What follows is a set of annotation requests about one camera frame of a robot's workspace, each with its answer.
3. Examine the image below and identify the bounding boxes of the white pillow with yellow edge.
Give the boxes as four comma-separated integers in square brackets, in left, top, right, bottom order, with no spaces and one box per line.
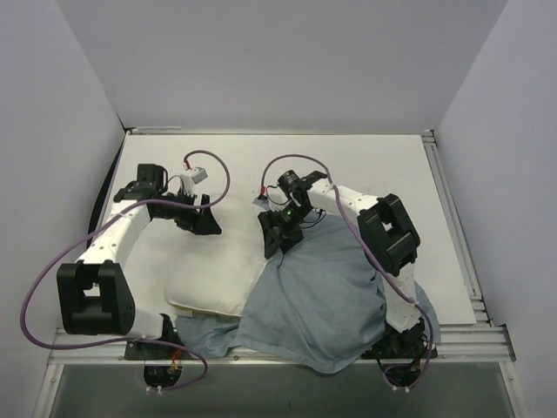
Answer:
[164,195,269,318]

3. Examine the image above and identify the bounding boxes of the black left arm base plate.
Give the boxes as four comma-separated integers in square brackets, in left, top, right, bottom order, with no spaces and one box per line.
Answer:
[124,336,183,361]

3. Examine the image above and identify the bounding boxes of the blue-grey fabric pillowcase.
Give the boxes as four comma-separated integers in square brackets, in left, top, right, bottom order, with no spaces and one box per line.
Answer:
[176,215,414,374]

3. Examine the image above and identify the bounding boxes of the aluminium front frame rail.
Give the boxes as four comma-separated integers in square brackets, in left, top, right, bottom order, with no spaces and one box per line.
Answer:
[46,324,517,366]

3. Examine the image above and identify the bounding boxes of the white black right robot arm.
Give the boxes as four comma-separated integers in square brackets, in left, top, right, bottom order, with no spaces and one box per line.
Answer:
[258,170,426,359]

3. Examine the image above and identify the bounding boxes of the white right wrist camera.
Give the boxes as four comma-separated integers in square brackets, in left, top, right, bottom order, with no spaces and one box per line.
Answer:
[253,185,289,212]

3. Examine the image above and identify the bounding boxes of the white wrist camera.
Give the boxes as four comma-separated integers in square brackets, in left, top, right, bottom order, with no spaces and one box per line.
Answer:
[179,162,208,195]
[253,185,289,212]

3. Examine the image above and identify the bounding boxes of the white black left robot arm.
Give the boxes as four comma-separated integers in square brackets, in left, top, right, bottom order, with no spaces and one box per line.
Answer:
[57,164,222,358]

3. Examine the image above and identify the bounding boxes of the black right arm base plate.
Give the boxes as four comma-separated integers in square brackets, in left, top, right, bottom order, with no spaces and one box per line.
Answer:
[361,319,429,361]

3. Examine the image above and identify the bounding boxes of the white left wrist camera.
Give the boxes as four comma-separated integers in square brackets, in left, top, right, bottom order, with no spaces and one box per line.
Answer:
[179,162,208,195]

